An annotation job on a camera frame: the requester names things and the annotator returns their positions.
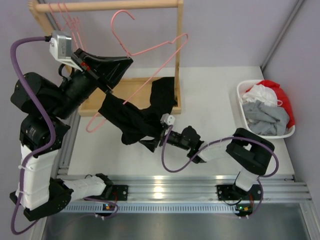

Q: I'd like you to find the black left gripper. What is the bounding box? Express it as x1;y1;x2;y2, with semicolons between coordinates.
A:
47;48;131;121

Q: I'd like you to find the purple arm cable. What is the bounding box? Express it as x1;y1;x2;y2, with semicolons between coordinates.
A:
161;124;280;218
9;36;120;236

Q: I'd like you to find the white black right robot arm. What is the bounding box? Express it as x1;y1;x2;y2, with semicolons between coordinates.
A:
139;125;280;206

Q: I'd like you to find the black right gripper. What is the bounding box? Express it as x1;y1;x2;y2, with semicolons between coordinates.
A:
139;118;191;153

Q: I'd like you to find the pink hanger of red top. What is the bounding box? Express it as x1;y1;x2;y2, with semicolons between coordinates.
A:
48;3;71;34

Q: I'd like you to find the black tank top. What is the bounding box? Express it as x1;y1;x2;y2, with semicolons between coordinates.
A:
98;77;177;145

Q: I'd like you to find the slotted cable duct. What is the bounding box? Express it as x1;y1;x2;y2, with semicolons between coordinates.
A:
62;201;239;214

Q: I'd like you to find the pink hanger of grey top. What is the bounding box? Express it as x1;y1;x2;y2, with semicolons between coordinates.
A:
63;2;86;50

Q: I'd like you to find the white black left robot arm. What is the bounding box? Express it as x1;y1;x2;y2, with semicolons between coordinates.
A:
10;49;133;221

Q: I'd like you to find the wooden clothes rack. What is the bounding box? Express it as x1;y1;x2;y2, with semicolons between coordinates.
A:
28;0;187;115

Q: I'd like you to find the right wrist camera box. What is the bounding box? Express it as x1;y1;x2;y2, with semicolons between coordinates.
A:
160;113;176;126

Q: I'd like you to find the white perforated plastic basket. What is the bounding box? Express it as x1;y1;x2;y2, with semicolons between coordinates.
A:
236;80;296;139

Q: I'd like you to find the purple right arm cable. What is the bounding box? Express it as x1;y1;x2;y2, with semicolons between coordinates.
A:
161;124;280;218

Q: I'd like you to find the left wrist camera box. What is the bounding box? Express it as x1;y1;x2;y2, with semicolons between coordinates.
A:
49;30;79;69

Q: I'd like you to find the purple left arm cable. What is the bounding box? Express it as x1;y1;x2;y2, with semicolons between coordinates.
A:
9;36;120;236

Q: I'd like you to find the aluminium corner post right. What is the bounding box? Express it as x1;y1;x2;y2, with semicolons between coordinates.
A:
260;0;307;73

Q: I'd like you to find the white camisole top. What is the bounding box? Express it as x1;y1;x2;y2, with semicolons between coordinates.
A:
241;84;280;107

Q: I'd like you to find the aluminium mounting rail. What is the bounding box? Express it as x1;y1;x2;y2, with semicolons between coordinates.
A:
56;173;313;202

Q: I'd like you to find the grey tank top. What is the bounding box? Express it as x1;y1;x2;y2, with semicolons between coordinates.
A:
242;100;289;136

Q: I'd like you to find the pink hanger of white top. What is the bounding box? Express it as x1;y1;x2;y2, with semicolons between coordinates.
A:
57;3;85;49

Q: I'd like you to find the red tank top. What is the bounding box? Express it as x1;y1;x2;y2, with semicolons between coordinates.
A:
257;79;295;129

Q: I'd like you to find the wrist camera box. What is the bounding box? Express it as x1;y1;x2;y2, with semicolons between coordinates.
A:
49;30;79;69
160;113;176;126

